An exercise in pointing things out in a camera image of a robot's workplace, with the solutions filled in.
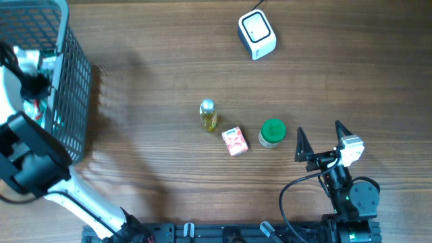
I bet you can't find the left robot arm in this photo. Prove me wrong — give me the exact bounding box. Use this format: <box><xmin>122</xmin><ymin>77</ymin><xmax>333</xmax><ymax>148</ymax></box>
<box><xmin>1</xmin><ymin>42</ymin><xmax>153</xmax><ymax>242</ymax></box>

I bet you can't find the white barcode scanner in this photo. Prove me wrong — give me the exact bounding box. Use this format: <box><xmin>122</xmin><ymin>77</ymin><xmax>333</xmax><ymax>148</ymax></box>
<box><xmin>238</xmin><ymin>9</ymin><xmax>277</xmax><ymax>61</ymax></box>

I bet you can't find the black camera cable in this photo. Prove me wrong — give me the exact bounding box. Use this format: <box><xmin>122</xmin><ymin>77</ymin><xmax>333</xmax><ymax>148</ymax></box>
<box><xmin>0</xmin><ymin>42</ymin><xmax>38</xmax><ymax>205</ymax></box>
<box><xmin>278</xmin><ymin>157</ymin><xmax>342</xmax><ymax>243</ymax></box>

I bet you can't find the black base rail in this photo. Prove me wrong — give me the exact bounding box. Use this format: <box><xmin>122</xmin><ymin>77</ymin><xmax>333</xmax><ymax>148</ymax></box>
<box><xmin>80</xmin><ymin>221</ymin><xmax>382</xmax><ymax>243</ymax></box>

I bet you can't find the small yellow bottle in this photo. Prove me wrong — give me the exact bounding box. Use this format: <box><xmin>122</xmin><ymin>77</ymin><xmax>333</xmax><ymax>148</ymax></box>
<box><xmin>199</xmin><ymin>99</ymin><xmax>217</xmax><ymax>132</ymax></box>

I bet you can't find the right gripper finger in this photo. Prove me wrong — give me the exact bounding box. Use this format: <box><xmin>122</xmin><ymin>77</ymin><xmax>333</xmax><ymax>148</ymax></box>
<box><xmin>335</xmin><ymin>120</ymin><xmax>353</xmax><ymax>146</ymax></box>
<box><xmin>294</xmin><ymin>127</ymin><xmax>315</xmax><ymax>162</ymax></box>

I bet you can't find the dark grey mesh basket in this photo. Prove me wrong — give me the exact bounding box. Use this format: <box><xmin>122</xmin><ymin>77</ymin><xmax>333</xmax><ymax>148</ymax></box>
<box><xmin>1</xmin><ymin>1</ymin><xmax>92</xmax><ymax>163</ymax></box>

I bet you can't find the green lid jar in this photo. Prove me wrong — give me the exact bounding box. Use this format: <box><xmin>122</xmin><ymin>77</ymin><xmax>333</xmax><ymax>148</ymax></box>
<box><xmin>259</xmin><ymin>118</ymin><xmax>286</xmax><ymax>149</ymax></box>

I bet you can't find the green package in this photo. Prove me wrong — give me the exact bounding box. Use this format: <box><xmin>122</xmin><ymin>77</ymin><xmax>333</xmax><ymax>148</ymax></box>
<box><xmin>18</xmin><ymin>50</ymin><xmax>57</xmax><ymax>128</ymax></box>

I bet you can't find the black right camera cable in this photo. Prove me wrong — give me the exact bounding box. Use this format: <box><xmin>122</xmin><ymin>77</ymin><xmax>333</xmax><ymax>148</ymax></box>
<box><xmin>278</xmin><ymin>157</ymin><xmax>342</xmax><ymax>243</ymax></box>

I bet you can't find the black left camera cable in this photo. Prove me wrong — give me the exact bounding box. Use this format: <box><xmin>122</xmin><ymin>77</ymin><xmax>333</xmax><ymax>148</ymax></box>
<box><xmin>0</xmin><ymin>42</ymin><xmax>38</xmax><ymax>205</ymax></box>

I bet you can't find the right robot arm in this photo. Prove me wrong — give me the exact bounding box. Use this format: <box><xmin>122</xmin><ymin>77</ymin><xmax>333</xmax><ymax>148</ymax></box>
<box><xmin>295</xmin><ymin>120</ymin><xmax>383</xmax><ymax>243</ymax></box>

